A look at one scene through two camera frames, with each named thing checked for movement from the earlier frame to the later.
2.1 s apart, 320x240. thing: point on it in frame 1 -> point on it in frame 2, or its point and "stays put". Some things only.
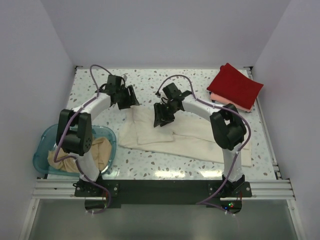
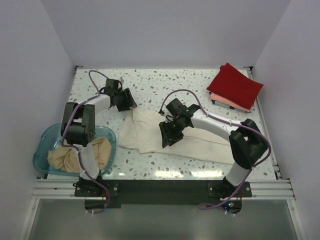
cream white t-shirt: (191, 135) stays put
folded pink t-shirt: (216, 98) stays put
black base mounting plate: (102, 195) stays put
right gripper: (160, 116) -> (169, 137)
